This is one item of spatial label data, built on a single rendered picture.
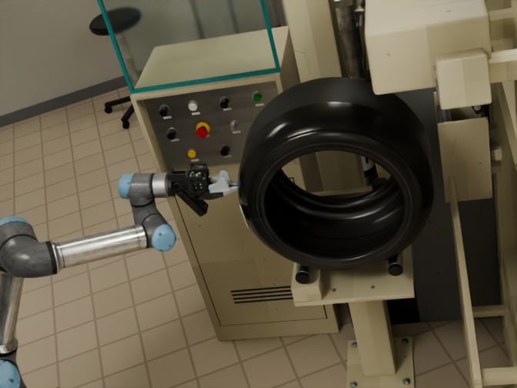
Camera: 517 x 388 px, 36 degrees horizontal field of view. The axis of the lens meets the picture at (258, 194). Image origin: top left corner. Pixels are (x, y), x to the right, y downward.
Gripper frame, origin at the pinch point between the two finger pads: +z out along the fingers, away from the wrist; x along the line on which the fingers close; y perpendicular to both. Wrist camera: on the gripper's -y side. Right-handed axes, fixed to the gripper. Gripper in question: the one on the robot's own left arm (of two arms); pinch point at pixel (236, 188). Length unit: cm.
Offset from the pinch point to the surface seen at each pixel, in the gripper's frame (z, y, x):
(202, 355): -38, -124, 43
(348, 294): 31.3, -35.2, -9.1
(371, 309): 37, -77, 26
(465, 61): 60, 62, -44
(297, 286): 16.1, -30.7, -10.1
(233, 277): -20, -84, 51
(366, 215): 37.4, -22.0, 13.2
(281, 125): 16.5, 25.5, -6.6
